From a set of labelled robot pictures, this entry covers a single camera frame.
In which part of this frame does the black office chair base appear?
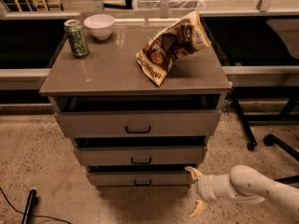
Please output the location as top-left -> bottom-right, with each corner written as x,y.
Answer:
263,133 -> 299,185

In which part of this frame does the black table leg frame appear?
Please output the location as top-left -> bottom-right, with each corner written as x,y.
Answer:
232,94 -> 299,150

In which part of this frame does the green soda can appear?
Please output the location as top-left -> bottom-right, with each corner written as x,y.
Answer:
64,19 -> 90,58

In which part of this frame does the white bowl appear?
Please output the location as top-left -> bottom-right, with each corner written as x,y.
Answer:
83,14 -> 115,40

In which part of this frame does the grey drawer cabinet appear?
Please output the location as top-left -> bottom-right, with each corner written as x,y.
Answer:
38,10 -> 234,191

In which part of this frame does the grey middle drawer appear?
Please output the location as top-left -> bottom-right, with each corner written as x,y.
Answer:
74,136 -> 206,166

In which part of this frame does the grey top drawer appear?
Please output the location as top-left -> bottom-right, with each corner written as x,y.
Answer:
50,93 -> 224,138

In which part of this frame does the brown chip bag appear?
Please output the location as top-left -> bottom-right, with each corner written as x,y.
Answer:
136,10 -> 211,87

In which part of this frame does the grey bottom drawer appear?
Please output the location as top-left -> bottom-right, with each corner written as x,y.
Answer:
87,164 -> 192,187

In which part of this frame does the wire basket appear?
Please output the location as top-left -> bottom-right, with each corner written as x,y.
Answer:
133,0 -> 206,9

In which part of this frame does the grey drawer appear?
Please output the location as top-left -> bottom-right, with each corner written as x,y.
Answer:
87,164 -> 192,187
74,136 -> 206,166
50,93 -> 224,138

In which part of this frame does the black floor cable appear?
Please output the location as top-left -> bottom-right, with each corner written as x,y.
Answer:
0,187 -> 73,224

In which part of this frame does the black stand leg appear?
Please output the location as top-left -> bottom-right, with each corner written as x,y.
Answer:
21,189 -> 37,224

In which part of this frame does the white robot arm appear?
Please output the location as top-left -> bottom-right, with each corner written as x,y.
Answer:
185,165 -> 299,217

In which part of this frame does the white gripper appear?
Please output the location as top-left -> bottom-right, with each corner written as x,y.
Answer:
185,166 -> 218,217

